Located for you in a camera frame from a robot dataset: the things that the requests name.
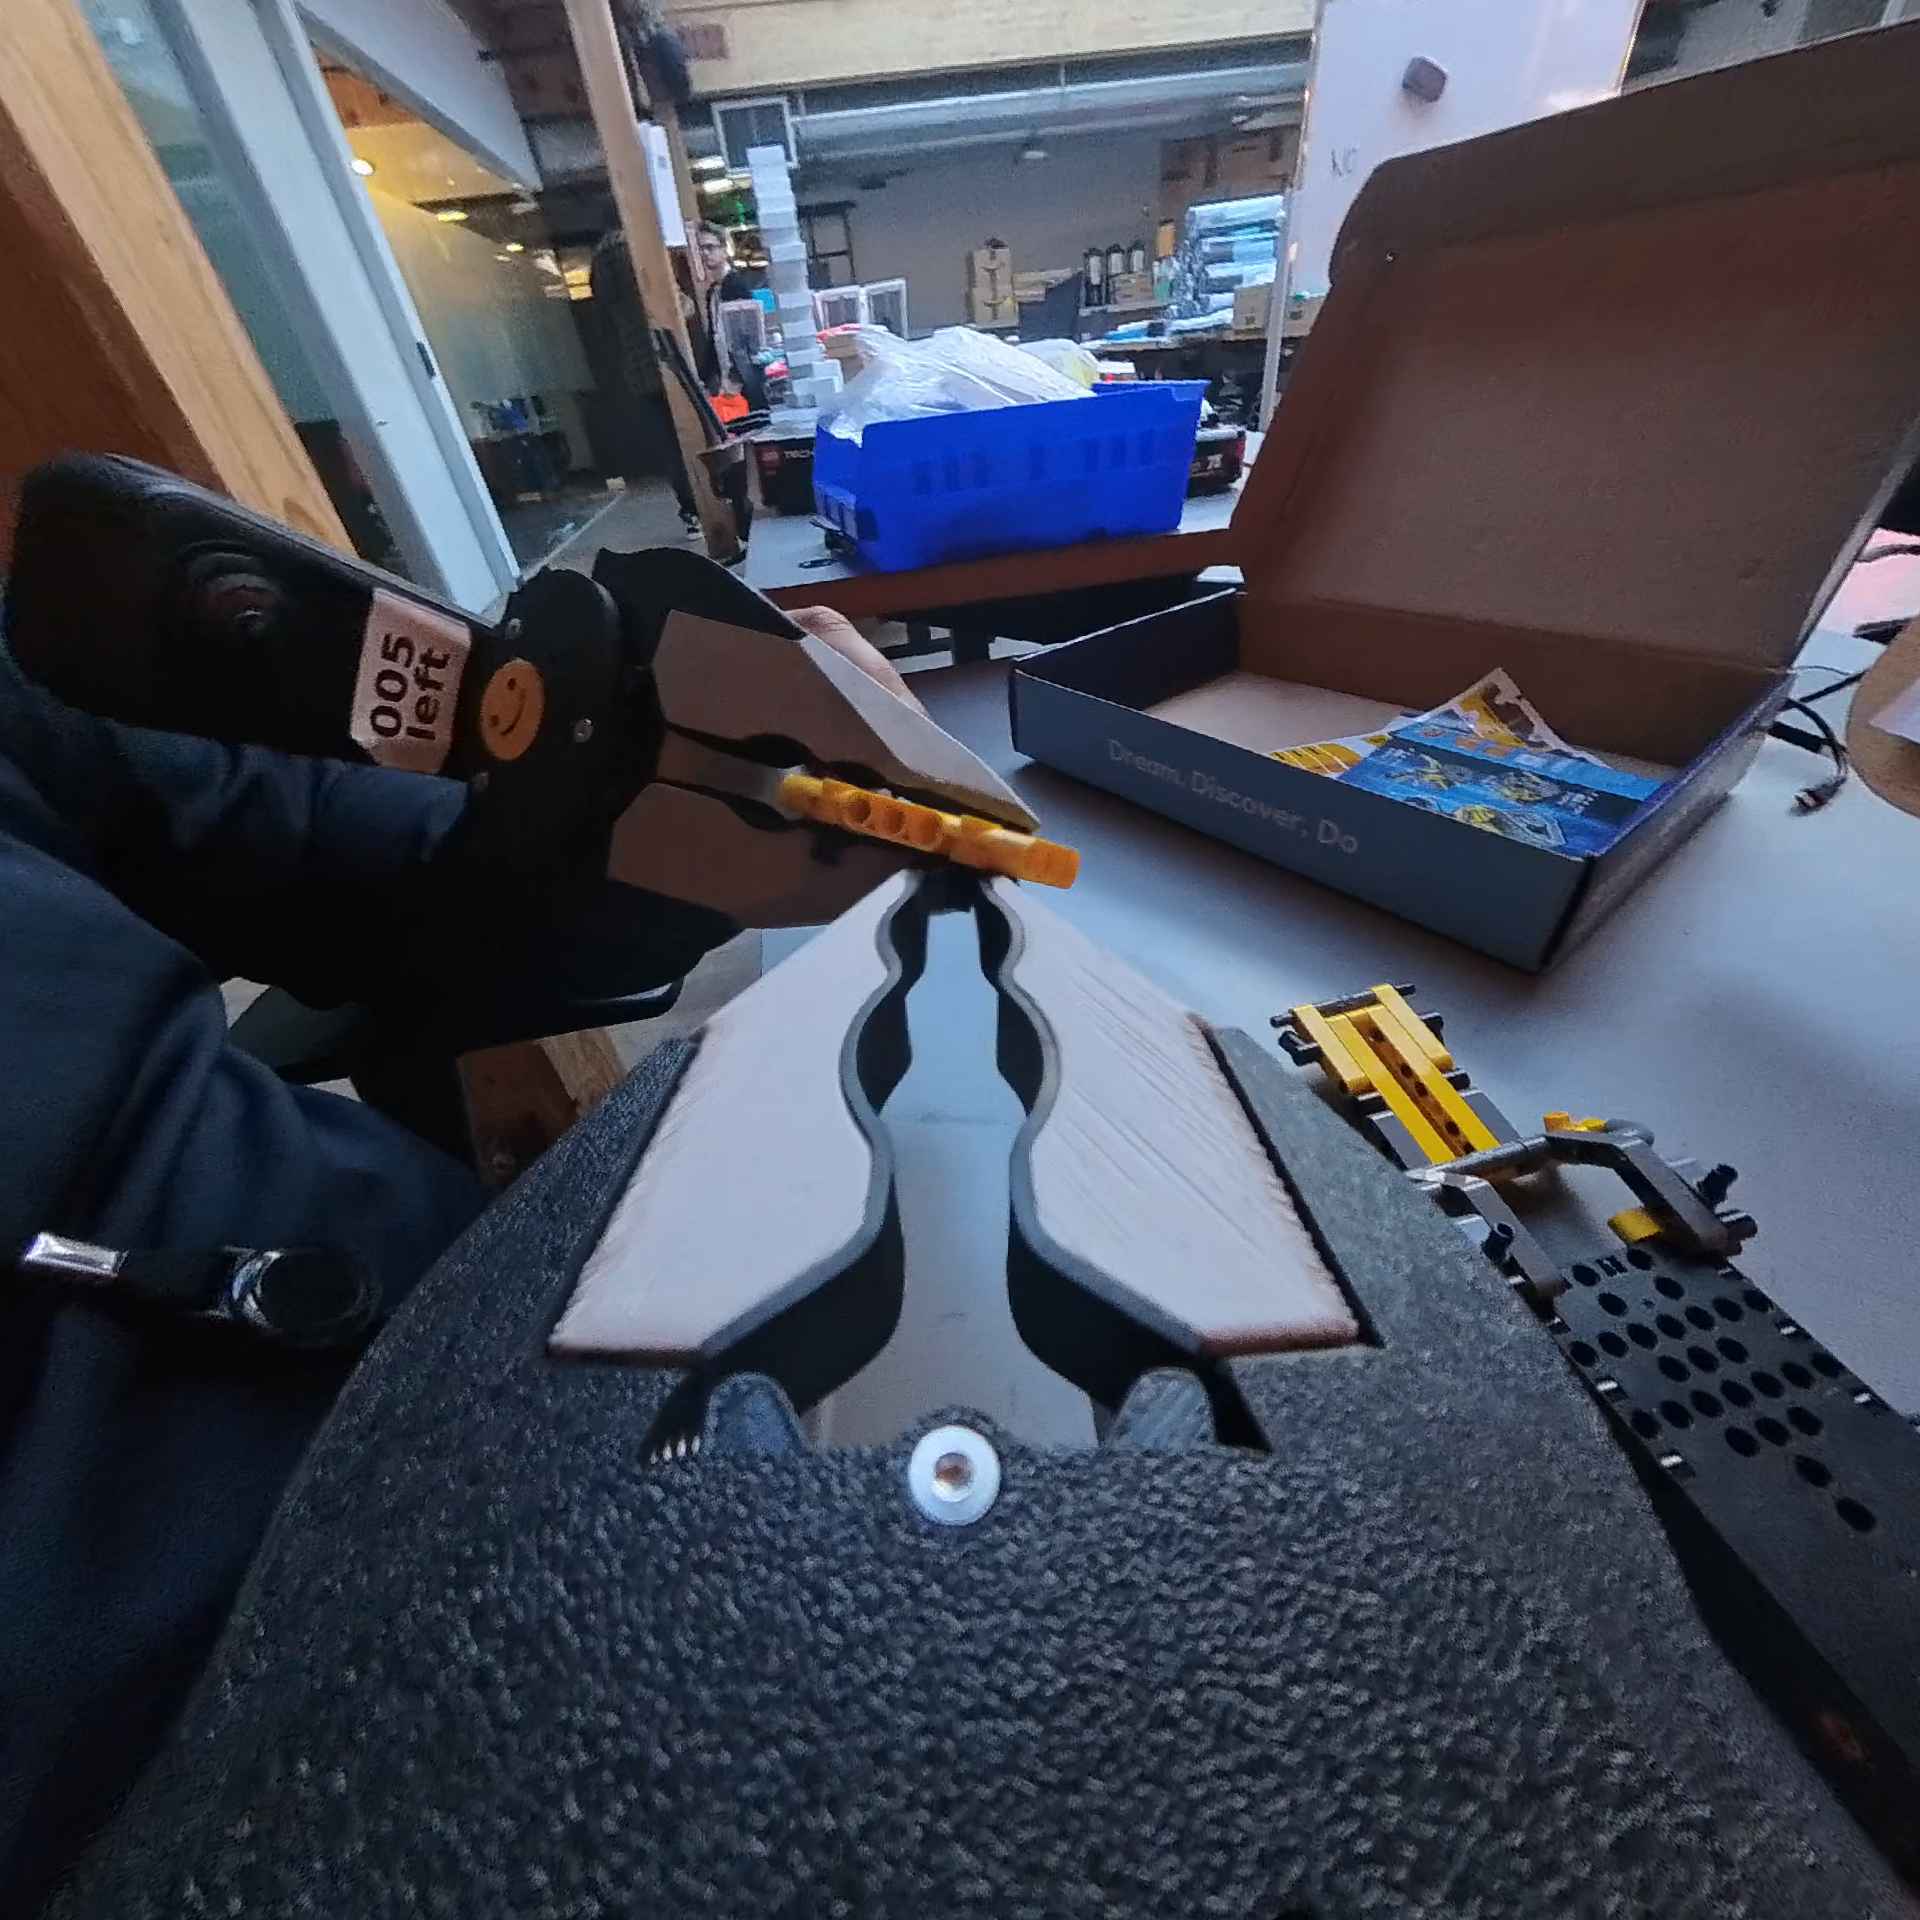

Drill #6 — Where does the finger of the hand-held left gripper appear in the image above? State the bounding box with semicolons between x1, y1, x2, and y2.
651;607;1042;838
606;779;906;931

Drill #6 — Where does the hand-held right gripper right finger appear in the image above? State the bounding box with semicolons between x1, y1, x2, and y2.
974;881;1362;1419

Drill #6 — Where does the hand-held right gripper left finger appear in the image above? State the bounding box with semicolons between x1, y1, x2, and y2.
551;873;920;1399

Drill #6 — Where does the yellow angled toy beam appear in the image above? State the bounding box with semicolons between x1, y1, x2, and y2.
779;770;1083;887

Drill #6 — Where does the person's left forearm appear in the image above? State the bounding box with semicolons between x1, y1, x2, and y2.
0;644;738;1029

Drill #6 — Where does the grey desk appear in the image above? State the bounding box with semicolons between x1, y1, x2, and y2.
660;629;1920;1920

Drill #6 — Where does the person's left hand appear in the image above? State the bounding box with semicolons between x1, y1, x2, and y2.
786;601;920;710

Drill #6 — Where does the wooden background table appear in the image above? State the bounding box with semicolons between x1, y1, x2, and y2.
741;480;1249;661

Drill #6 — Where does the wooden pillar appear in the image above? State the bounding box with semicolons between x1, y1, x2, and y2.
0;0;360;559

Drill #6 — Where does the blue plastic bin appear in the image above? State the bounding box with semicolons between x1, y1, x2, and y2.
809;377;1212;575

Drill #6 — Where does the clear plastic bag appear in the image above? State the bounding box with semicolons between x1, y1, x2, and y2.
824;321;1106;446

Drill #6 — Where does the stack of white boxes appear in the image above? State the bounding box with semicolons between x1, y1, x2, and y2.
744;141;845;419

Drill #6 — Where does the blue yellow toy booklet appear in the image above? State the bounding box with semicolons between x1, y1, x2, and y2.
1272;666;1681;859

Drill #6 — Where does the black yellow toy vehicle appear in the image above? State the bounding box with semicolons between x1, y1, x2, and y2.
1272;982;1920;1809

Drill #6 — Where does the person's dark navy clothing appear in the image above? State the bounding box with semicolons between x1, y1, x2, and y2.
0;839;504;1920

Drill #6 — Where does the blue cardboard box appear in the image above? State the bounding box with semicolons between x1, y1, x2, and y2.
1007;22;1920;973

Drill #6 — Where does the instruction sheet on board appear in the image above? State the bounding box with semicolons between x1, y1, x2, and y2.
1844;617;1920;822

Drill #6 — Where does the white board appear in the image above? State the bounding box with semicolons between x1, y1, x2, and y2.
1285;0;1648;290

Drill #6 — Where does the black strap with metal clip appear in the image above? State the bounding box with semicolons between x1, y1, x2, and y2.
20;1229;386;1348

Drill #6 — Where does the thin wooden post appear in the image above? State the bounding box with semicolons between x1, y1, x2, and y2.
562;0;713;503

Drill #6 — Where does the black cable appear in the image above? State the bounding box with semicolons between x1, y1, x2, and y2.
1769;660;1871;815

